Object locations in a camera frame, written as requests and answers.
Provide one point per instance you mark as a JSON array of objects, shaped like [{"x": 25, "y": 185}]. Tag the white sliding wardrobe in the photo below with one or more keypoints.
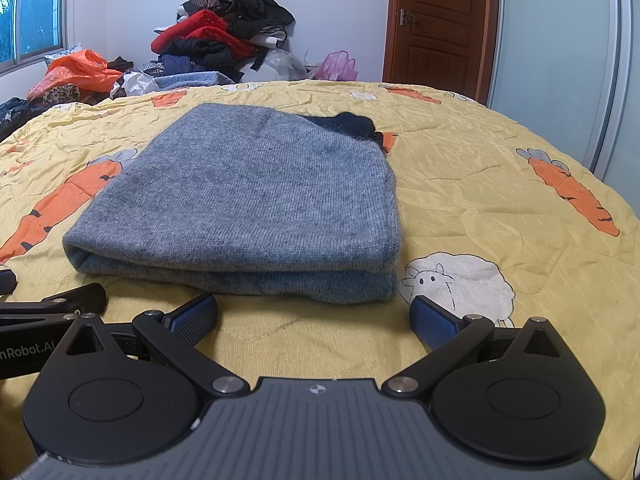
[{"x": 555, "y": 50}]

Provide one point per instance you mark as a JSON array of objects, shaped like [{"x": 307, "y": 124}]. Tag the white floral pillow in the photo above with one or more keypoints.
[{"x": 60, "y": 55}]

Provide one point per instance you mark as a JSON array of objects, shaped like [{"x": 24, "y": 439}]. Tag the yellow carrot print quilt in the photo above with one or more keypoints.
[{"x": 475, "y": 185}]

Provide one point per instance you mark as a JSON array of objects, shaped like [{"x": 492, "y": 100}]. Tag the orange plastic bag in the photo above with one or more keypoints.
[{"x": 75, "y": 72}]

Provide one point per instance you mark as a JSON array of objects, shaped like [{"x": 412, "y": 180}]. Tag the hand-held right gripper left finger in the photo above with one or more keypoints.
[{"x": 192, "y": 319}]

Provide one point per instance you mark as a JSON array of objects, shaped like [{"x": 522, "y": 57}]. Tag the dark floral clothing heap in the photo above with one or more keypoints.
[{"x": 17, "y": 115}]

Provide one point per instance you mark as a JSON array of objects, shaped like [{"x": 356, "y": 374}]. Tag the clear plastic bag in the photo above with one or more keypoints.
[{"x": 282, "y": 65}]

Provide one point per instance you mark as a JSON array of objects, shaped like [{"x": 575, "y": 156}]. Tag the grey sweater with navy sleeves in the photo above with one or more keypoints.
[{"x": 240, "y": 195}]

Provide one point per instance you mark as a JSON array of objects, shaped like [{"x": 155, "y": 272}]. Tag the aluminium frame window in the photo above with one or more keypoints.
[{"x": 35, "y": 15}]

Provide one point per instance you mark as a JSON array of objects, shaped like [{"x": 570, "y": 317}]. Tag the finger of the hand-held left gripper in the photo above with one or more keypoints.
[
  {"x": 7, "y": 282},
  {"x": 75, "y": 297}
]

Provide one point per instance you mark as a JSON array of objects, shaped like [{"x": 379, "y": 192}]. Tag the dark brown bag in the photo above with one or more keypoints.
[{"x": 121, "y": 64}]

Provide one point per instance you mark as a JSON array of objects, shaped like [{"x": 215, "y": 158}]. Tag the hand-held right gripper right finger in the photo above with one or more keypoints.
[{"x": 432, "y": 324}]

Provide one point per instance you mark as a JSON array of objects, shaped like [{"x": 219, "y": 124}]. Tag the pink plastic bag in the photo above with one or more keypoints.
[{"x": 337, "y": 67}]

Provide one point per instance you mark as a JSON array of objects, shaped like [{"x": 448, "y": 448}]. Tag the light blue knit blanket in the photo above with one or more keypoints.
[{"x": 195, "y": 81}]

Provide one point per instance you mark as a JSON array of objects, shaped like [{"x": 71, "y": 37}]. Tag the white crumpled plastic sheet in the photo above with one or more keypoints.
[{"x": 136, "y": 84}]

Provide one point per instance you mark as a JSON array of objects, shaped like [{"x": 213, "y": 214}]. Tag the pile of dark and red clothes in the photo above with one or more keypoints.
[{"x": 220, "y": 30}]

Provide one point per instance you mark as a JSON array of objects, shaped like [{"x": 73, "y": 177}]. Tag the leopard print cloth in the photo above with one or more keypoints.
[{"x": 61, "y": 96}]

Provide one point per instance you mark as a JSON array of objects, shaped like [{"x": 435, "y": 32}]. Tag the brown wooden door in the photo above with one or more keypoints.
[{"x": 435, "y": 25}]

